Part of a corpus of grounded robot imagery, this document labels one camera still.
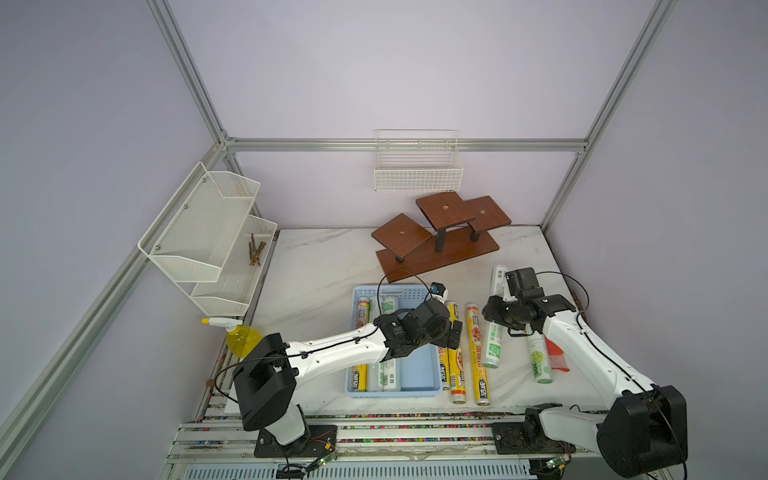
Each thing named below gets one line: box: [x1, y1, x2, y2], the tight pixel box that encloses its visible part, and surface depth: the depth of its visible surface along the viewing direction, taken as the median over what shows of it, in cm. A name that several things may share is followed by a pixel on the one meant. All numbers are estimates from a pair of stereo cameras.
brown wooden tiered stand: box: [371, 191, 512, 284], surface depth 104 cm
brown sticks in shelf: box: [248, 233, 266, 267], surface depth 97 cm
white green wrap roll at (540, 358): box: [527, 330, 553, 384], surface depth 84 cm
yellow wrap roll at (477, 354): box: [465, 302, 490, 406], surface depth 83 cm
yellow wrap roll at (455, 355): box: [445, 300, 466, 405], surface depth 81 cm
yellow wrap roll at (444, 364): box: [438, 347, 449, 389], surface depth 83 cm
